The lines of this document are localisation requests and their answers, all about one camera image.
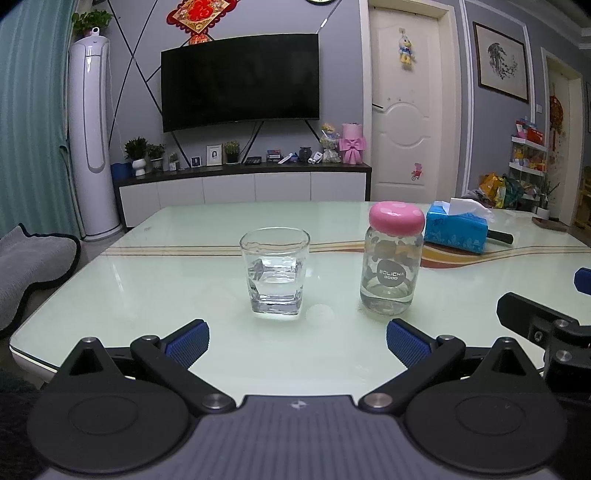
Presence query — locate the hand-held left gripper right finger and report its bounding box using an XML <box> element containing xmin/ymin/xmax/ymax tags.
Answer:
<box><xmin>358</xmin><ymin>318</ymin><xmax>544</xmax><ymax>415</ymax></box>

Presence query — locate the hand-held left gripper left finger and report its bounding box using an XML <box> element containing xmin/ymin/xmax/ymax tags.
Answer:
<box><xmin>54</xmin><ymin>318</ymin><xmax>236</xmax><ymax>415</ymax></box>

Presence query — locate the clear glass bottle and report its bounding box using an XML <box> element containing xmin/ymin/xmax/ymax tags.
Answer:
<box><xmin>360</xmin><ymin>226</ymin><xmax>424</xmax><ymax>317</ymax></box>

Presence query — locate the clear glass cup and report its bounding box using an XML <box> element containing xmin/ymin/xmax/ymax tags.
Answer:
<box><xmin>239</xmin><ymin>227</ymin><xmax>311</xmax><ymax>317</ymax></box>

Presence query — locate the pink bottle cap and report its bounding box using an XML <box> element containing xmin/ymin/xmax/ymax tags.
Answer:
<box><xmin>368</xmin><ymin>201</ymin><xmax>426</xmax><ymax>239</ymax></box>

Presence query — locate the potted plant in white pot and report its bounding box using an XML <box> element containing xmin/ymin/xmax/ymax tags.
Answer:
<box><xmin>536</xmin><ymin>180</ymin><xmax>559</xmax><ymax>220</ymax></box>

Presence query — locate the blue tissue pack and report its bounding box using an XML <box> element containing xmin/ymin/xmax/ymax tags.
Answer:
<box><xmin>424</xmin><ymin>198</ymin><xmax>495</xmax><ymax>256</ymax></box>

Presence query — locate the yellow bag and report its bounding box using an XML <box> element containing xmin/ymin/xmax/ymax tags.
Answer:
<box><xmin>478</xmin><ymin>173</ymin><xmax>525</xmax><ymax>206</ymax></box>

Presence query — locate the white shelf rack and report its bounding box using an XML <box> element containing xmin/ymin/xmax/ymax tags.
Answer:
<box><xmin>508</xmin><ymin>119</ymin><xmax>548</xmax><ymax>185</ymax></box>

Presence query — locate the white television cabinet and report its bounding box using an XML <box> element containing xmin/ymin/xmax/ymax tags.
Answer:
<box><xmin>113</xmin><ymin>161</ymin><xmax>373</xmax><ymax>229</ymax></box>

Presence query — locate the red hanging ornament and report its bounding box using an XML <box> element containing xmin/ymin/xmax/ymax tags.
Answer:
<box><xmin>549</xmin><ymin>95</ymin><xmax>566</xmax><ymax>139</ymax></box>

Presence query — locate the grey cushion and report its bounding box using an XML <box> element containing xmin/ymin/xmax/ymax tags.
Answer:
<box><xmin>0</xmin><ymin>224</ymin><xmax>81</xmax><ymax>337</ymax></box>

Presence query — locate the pink bow gift box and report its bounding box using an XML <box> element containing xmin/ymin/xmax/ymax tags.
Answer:
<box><xmin>339</xmin><ymin>123</ymin><xmax>367</xmax><ymax>165</ymax></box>

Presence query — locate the flower bouquet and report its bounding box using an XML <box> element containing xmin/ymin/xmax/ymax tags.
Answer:
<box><xmin>320</xmin><ymin>123</ymin><xmax>342</xmax><ymax>163</ymax></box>

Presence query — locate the white door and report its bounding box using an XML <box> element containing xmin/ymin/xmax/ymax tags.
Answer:
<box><xmin>369</xmin><ymin>7</ymin><xmax>455</xmax><ymax>204</ymax></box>

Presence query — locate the white tower air conditioner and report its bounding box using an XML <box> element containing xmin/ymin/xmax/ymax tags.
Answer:
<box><xmin>68</xmin><ymin>28</ymin><xmax>125</xmax><ymax>241</ymax></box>

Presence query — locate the framed ink painting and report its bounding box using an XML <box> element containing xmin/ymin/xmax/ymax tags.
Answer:
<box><xmin>472</xmin><ymin>21</ymin><xmax>529</xmax><ymax>103</ymax></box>

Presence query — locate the green curtain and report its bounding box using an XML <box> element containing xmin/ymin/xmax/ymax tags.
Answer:
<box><xmin>0</xmin><ymin>0</ymin><xmax>79</xmax><ymax>238</ymax></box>

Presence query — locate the duck plush toy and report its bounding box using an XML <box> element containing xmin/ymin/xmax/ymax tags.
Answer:
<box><xmin>398</xmin><ymin>28</ymin><xmax>416</xmax><ymax>70</ymax></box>

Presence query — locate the green trailing plant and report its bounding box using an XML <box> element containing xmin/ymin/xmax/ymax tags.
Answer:
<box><xmin>71</xmin><ymin>10</ymin><xmax>113</xmax><ymax>38</ymax></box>

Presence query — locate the black wall television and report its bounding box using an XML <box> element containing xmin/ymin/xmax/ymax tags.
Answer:
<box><xmin>161</xmin><ymin>33</ymin><xmax>321</xmax><ymax>134</ymax></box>

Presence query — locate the red wall decoration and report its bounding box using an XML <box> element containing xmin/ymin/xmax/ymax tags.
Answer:
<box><xmin>167</xmin><ymin>0</ymin><xmax>241</xmax><ymax>45</ymax></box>

